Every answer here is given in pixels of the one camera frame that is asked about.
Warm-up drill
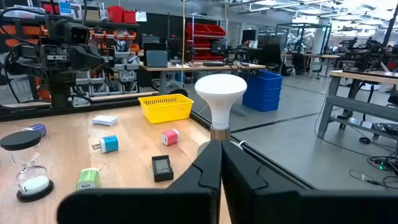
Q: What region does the pink white USB wall charger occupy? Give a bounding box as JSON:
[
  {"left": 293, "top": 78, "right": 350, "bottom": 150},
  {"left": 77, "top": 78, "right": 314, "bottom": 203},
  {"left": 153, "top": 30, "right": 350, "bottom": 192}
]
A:
[{"left": 161, "top": 128, "right": 180, "bottom": 146}]

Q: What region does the white bulb table lamp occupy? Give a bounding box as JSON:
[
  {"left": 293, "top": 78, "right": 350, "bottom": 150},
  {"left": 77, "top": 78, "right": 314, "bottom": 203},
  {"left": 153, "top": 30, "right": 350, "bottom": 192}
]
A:
[{"left": 194, "top": 73, "right": 248, "bottom": 156}]

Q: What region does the red bin rack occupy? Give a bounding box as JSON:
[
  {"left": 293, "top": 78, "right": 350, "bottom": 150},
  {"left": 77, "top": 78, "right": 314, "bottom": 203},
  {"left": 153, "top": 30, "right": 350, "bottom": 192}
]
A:
[{"left": 185, "top": 14, "right": 228, "bottom": 63}]

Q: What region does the yellow plastic basket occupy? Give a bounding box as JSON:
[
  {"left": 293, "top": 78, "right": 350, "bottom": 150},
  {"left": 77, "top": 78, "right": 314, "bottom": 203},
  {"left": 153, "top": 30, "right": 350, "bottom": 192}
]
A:
[{"left": 138, "top": 93, "right": 195, "bottom": 124}]

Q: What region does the black digital display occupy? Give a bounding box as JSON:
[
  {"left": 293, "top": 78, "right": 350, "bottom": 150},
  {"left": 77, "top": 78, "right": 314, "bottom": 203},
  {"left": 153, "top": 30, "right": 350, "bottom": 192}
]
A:
[{"left": 151, "top": 154, "right": 174, "bottom": 183}]

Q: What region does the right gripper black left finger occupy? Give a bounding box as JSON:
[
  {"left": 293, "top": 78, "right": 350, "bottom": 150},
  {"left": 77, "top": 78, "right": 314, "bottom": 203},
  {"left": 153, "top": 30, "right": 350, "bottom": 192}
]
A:
[{"left": 57, "top": 139, "right": 223, "bottom": 224}]

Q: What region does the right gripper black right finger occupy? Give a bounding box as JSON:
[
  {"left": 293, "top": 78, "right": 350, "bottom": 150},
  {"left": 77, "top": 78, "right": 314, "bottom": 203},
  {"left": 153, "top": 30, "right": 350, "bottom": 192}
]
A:
[{"left": 221, "top": 139, "right": 398, "bottom": 224}]

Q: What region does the wooden top desk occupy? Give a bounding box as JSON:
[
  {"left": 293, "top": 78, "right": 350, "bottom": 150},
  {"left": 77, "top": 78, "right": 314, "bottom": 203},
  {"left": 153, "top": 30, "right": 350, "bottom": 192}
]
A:
[{"left": 139, "top": 60, "right": 267, "bottom": 94}]

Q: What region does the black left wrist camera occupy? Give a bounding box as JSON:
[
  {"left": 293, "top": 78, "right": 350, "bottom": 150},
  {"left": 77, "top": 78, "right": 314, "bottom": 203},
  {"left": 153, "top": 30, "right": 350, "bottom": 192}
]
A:
[{"left": 46, "top": 17, "right": 91, "bottom": 45}]

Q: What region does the grey legged workbench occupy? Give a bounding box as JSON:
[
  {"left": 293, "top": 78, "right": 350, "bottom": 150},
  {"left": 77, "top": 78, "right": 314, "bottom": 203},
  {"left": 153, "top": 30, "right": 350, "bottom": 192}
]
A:
[{"left": 317, "top": 70, "right": 398, "bottom": 141}]

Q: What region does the green white USB wall charger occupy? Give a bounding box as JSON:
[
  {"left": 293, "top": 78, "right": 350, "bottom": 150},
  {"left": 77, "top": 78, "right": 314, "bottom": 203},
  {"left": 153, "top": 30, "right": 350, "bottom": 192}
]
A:
[{"left": 75, "top": 167, "right": 101, "bottom": 191}]

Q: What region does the grey blue equipment case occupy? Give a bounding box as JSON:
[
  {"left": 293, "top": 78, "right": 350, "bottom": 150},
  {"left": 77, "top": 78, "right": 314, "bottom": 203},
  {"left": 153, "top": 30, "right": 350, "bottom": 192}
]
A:
[{"left": 145, "top": 49, "right": 169, "bottom": 68}]

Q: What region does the shelving with small bins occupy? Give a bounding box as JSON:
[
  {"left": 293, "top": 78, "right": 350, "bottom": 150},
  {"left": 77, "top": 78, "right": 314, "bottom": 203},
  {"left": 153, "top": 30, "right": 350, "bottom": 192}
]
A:
[{"left": 0, "top": 0, "right": 141, "bottom": 103}]

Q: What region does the red storage bin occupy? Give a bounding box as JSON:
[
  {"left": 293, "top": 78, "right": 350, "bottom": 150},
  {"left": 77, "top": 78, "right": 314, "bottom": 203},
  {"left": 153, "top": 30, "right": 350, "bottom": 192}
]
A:
[
  {"left": 123, "top": 9, "right": 137, "bottom": 24},
  {"left": 107, "top": 5, "right": 124, "bottom": 23}
]

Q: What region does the hourglass with white sand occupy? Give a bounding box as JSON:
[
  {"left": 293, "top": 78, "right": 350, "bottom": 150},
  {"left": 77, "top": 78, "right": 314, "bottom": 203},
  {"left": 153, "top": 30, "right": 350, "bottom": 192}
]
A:
[{"left": 0, "top": 129, "right": 55, "bottom": 203}]

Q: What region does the blue white USB wall charger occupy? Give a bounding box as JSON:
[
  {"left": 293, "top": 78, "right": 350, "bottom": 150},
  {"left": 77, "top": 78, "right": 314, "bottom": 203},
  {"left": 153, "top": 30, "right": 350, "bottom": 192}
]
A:
[{"left": 91, "top": 134, "right": 119, "bottom": 154}]

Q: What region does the blue storage bin stack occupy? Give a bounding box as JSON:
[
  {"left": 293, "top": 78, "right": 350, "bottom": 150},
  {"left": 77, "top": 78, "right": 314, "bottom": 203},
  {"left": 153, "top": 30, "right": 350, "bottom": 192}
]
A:
[{"left": 242, "top": 70, "right": 284, "bottom": 113}]

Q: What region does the white lamp cord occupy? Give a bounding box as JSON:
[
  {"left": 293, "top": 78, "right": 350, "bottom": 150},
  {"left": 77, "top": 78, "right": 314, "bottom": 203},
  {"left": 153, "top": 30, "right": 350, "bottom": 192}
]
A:
[{"left": 231, "top": 139, "right": 249, "bottom": 149}]

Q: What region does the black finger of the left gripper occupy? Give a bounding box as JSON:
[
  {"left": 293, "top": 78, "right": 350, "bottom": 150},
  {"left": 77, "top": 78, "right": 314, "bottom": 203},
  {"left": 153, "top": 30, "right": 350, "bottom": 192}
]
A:
[{"left": 68, "top": 45, "right": 106, "bottom": 72}]

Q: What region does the white power adapter box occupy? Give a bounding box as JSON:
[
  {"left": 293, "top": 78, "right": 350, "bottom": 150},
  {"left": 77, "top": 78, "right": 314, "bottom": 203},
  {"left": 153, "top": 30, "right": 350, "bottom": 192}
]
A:
[{"left": 92, "top": 114, "right": 119, "bottom": 127}]

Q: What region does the black floor cable bundle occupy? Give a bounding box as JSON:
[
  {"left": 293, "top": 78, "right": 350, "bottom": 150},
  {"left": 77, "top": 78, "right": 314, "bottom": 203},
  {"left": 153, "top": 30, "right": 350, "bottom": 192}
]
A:
[{"left": 348, "top": 149, "right": 398, "bottom": 189}]

